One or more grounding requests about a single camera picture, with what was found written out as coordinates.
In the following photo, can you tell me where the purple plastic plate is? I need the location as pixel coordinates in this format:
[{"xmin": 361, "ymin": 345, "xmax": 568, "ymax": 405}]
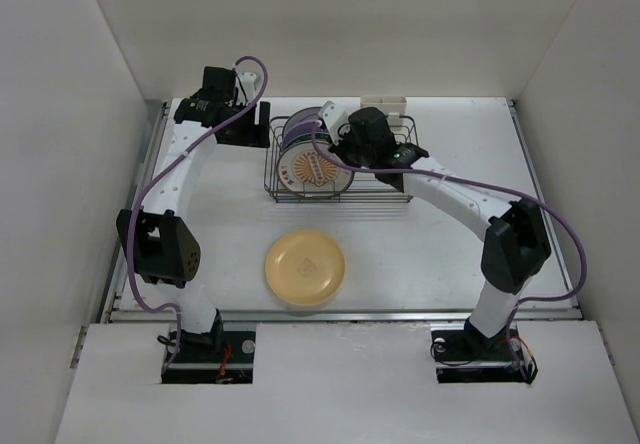
[{"xmin": 282, "ymin": 112, "xmax": 319, "ymax": 140}]

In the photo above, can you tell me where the small teal patterned plate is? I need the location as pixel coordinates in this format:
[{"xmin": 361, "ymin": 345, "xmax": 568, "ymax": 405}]
[{"xmin": 281, "ymin": 126, "xmax": 332, "ymax": 149}]

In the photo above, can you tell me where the green rimmed white plate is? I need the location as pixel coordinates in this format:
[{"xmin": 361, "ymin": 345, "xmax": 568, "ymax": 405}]
[{"xmin": 276, "ymin": 142, "xmax": 354, "ymax": 198}]

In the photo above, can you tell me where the yellow plastic plate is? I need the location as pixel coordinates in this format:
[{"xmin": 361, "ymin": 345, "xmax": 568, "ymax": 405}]
[{"xmin": 264, "ymin": 230, "xmax": 346, "ymax": 308}]

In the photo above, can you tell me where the white plate with dark rim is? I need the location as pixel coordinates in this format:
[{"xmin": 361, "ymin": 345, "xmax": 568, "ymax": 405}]
[{"xmin": 287, "ymin": 106, "xmax": 321, "ymax": 122}]

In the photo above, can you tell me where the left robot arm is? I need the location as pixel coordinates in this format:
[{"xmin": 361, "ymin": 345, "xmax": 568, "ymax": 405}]
[{"xmin": 116, "ymin": 65, "xmax": 270, "ymax": 361}]

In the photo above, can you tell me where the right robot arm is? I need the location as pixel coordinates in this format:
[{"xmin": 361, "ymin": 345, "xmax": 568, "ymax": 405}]
[{"xmin": 319, "ymin": 101, "xmax": 551, "ymax": 359}]

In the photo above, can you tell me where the white plastic cutlery holder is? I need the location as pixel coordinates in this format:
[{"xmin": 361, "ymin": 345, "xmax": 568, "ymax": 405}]
[{"xmin": 360, "ymin": 95, "xmax": 407, "ymax": 127}]

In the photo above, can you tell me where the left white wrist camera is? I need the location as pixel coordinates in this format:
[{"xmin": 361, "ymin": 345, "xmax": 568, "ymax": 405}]
[{"xmin": 233, "ymin": 68, "xmax": 262, "ymax": 105}]

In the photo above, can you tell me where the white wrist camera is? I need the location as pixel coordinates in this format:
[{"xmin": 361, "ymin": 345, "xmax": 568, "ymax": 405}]
[
  {"xmin": 319, "ymin": 101, "xmax": 349, "ymax": 142},
  {"xmin": 233, "ymin": 68, "xmax": 262, "ymax": 105}
]

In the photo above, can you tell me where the black wire dish rack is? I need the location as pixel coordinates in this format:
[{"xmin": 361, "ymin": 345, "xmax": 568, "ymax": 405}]
[{"xmin": 263, "ymin": 113, "xmax": 420, "ymax": 204}]

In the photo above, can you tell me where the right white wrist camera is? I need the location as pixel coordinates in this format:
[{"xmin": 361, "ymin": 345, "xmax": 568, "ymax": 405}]
[{"xmin": 319, "ymin": 101, "xmax": 349, "ymax": 142}]

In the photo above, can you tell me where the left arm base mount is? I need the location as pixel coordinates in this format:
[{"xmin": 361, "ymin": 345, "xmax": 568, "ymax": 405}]
[{"xmin": 160, "ymin": 326, "xmax": 256, "ymax": 385}]

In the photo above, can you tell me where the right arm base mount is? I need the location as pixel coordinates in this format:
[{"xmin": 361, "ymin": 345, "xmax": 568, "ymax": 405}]
[{"xmin": 430, "ymin": 325, "xmax": 538, "ymax": 385}]

